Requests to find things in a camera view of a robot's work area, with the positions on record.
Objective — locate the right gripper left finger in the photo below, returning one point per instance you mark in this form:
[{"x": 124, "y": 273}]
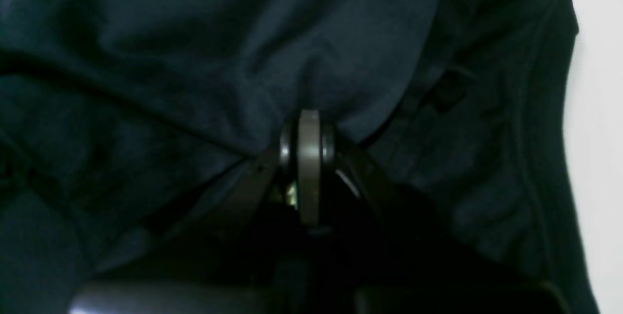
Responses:
[{"x": 190, "y": 274}]

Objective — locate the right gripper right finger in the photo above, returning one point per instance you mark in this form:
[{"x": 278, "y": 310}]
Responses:
[{"x": 398, "y": 258}]

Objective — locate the black T-shirt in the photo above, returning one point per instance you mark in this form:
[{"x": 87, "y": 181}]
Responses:
[{"x": 123, "y": 120}]

